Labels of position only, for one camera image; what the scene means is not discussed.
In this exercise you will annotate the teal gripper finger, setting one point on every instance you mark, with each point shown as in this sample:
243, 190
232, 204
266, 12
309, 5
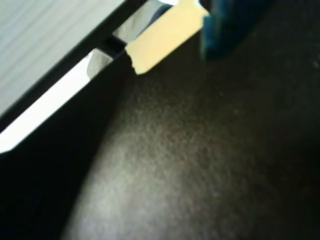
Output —
222, 30

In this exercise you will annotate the square beige masking tape piece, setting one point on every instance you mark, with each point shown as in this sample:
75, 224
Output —
165, 35

